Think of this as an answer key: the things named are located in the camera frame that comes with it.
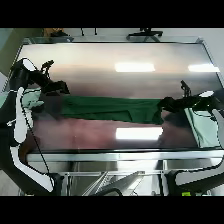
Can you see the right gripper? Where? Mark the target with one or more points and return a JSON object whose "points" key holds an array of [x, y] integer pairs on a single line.
{"points": [[173, 104]]}

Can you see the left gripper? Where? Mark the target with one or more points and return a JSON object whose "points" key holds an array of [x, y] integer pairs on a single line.
{"points": [[55, 87]]}

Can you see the dark green garment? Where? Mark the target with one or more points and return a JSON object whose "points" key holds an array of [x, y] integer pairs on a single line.
{"points": [[110, 108]]}

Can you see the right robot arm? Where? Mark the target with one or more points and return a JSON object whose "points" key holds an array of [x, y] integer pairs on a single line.
{"points": [[201, 186]]}

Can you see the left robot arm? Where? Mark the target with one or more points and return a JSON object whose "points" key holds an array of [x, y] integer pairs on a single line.
{"points": [[19, 77]]}

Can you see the pale green garment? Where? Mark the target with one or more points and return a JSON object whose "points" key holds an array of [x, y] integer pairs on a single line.
{"points": [[205, 128], [32, 97]]}

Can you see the black office chair base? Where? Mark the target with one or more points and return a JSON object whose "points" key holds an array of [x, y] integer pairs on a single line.
{"points": [[145, 34]]}

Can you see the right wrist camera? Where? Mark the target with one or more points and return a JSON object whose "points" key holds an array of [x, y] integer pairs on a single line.
{"points": [[185, 87]]}

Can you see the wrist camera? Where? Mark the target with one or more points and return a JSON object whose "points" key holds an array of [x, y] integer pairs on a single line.
{"points": [[185, 87], [47, 65]]}

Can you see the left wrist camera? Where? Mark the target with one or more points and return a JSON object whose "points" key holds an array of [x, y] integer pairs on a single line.
{"points": [[47, 65]]}

